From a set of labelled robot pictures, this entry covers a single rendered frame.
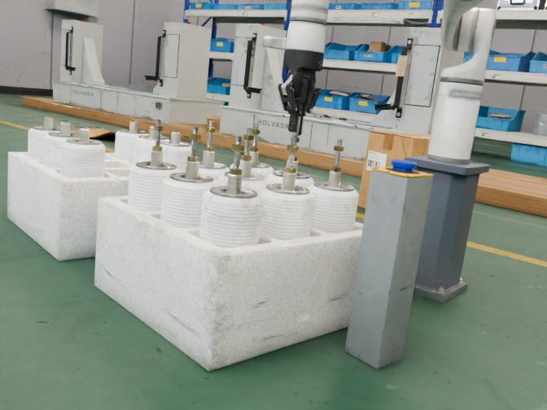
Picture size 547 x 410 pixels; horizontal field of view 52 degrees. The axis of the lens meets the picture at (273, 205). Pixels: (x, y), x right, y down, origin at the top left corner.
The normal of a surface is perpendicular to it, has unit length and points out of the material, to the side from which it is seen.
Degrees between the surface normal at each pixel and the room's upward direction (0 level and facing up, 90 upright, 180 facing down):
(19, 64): 90
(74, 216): 90
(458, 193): 90
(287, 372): 0
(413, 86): 90
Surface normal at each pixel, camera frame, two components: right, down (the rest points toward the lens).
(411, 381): 0.11, -0.97
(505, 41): -0.63, 0.09
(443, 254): 0.10, 0.22
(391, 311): 0.67, 0.22
